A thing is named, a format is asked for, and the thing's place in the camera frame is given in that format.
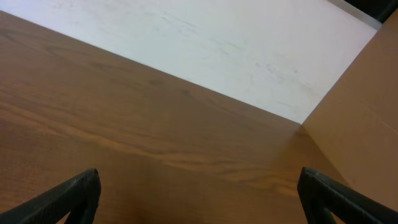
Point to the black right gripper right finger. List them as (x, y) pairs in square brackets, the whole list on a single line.
[(323, 198)]

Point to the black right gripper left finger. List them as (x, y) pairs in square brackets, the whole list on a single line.
[(77, 199)]

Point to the brown cardboard box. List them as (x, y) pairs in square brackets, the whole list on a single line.
[(355, 124)]

